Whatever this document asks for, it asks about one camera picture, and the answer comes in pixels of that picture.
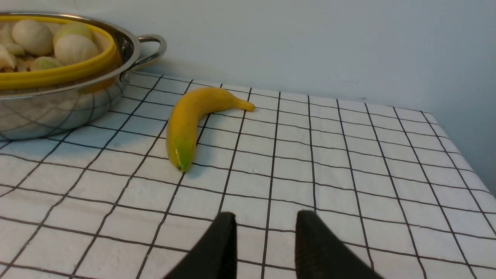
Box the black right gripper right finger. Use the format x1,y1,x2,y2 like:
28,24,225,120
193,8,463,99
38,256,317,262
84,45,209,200
295,210,382,279

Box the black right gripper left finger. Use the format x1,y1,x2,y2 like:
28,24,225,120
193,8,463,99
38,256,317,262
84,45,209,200
164,212,238,279

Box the yellow bamboo steamer basket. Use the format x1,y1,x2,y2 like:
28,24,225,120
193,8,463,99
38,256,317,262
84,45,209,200
0,14,117,90

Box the stainless steel pot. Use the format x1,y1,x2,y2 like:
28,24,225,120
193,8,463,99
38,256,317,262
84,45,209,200
0,11,167,141

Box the white grid tablecloth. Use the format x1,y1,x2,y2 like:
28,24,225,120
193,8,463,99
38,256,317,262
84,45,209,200
1,74,495,279

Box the yellow banana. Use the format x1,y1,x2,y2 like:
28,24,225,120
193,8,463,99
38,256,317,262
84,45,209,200
166,87,255,172

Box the white round bun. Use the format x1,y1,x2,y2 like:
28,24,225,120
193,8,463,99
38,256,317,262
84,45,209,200
11,20,54,56
54,34,99,65

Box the pale green round bun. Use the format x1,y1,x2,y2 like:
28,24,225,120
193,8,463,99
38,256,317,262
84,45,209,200
53,22,93,46

